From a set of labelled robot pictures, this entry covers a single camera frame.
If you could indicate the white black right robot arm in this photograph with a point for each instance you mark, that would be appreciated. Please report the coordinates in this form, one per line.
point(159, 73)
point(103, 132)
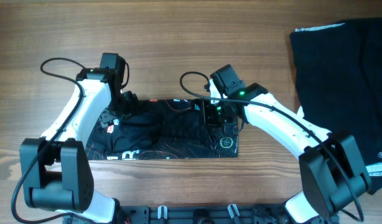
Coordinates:
point(332, 170)

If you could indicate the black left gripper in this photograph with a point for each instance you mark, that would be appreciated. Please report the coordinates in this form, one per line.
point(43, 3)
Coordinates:
point(132, 103)

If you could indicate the black clothes pile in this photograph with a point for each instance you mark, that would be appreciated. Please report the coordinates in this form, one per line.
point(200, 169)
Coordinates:
point(339, 83)

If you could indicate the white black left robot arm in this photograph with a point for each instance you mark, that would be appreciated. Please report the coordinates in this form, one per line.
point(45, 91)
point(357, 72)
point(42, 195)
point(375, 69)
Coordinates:
point(56, 175)

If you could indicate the black orange-patterned cycling jersey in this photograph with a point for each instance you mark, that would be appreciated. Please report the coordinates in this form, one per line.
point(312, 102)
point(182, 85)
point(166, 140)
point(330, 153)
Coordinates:
point(162, 129)

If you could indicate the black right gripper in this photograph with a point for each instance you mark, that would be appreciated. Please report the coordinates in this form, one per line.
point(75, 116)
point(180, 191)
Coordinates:
point(208, 117)

